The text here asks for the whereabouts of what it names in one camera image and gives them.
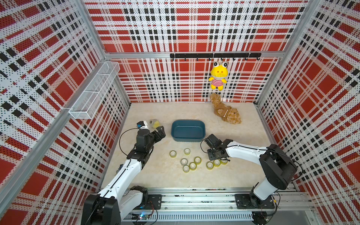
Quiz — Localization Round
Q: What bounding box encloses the yellow tape roll eight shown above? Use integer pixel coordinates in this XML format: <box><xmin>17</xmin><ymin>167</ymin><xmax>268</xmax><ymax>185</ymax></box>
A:
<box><xmin>213</xmin><ymin>159</ymin><xmax>221</xmax><ymax>167</ymax></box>

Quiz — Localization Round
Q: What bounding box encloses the yellow tape roll seven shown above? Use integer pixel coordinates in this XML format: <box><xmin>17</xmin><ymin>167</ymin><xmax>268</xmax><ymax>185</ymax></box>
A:
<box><xmin>206</xmin><ymin>161</ymin><xmax>214</xmax><ymax>170</ymax></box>

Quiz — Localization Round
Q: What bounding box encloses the yellow tape roll four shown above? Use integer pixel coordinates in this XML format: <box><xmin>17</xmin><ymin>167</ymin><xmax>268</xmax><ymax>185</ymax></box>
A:
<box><xmin>194</xmin><ymin>156</ymin><xmax>202</xmax><ymax>165</ymax></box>

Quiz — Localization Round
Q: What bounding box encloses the yellow tape roll one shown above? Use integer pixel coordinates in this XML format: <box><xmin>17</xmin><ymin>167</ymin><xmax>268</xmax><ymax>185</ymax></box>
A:
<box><xmin>169</xmin><ymin>151</ymin><xmax>177</xmax><ymax>158</ymax></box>

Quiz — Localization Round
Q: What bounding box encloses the yellow tape roll six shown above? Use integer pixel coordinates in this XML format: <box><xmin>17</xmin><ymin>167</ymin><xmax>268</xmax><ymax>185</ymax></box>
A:
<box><xmin>189</xmin><ymin>162</ymin><xmax>197</xmax><ymax>171</ymax></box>

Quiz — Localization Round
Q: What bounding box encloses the yellow tape roll two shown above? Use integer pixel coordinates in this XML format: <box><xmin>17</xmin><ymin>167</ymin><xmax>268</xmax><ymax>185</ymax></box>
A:
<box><xmin>184</xmin><ymin>148</ymin><xmax>191</xmax><ymax>155</ymax></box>

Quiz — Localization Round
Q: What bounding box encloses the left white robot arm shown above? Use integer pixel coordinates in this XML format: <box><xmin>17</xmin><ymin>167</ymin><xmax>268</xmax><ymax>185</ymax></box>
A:
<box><xmin>81</xmin><ymin>121</ymin><xmax>166</xmax><ymax>225</ymax></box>

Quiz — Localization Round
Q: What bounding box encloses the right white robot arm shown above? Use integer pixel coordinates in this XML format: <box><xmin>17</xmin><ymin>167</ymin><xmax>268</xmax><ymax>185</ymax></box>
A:
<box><xmin>204</xmin><ymin>134</ymin><xmax>298</xmax><ymax>209</ymax></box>

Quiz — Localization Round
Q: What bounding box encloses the teal plastic storage box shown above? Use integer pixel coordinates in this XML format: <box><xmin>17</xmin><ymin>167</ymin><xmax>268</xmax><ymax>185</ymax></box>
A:
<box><xmin>171</xmin><ymin>120</ymin><xmax>206</xmax><ymax>142</ymax></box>

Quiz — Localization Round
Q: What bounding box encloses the yellow tape roll five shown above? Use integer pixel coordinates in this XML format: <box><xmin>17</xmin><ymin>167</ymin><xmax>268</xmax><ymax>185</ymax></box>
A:
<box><xmin>182</xmin><ymin>165</ymin><xmax>190</xmax><ymax>173</ymax></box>

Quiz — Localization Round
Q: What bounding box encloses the small yellow grey ball toy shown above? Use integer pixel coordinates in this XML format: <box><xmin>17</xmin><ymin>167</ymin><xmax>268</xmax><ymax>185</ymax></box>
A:
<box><xmin>149</xmin><ymin>119</ymin><xmax>161</xmax><ymax>129</ymax></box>

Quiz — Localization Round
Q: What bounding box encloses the brown teddy bear plush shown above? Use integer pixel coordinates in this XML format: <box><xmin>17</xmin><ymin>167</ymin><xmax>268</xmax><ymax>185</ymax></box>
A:
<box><xmin>210</xmin><ymin>93</ymin><xmax>242</xmax><ymax>124</ymax></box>

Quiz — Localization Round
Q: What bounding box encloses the yellow frog plush toy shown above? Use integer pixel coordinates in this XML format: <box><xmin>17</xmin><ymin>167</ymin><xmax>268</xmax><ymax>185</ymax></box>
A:
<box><xmin>209</xmin><ymin>62</ymin><xmax>228</xmax><ymax>91</ymax></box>

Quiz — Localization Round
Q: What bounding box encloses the green circuit board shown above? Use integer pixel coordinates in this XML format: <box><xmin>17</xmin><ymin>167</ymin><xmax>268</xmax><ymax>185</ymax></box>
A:
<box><xmin>131</xmin><ymin>214</ymin><xmax>150</xmax><ymax>220</ymax></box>

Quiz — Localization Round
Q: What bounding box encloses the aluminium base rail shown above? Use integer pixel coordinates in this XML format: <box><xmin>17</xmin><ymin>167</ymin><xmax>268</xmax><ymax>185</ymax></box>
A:
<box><xmin>122</xmin><ymin>187</ymin><xmax>314</xmax><ymax>225</ymax></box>

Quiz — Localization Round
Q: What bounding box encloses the white wire mesh basket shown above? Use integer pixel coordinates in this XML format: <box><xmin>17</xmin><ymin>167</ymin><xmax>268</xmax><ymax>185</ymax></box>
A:
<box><xmin>69</xmin><ymin>61</ymin><xmax>120</xmax><ymax>120</ymax></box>

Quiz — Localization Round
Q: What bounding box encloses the black hook rail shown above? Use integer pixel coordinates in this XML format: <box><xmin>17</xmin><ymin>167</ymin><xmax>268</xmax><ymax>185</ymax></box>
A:
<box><xmin>170</xmin><ymin>52</ymin><xmax>262</xmax><ymax>59</ymax></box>

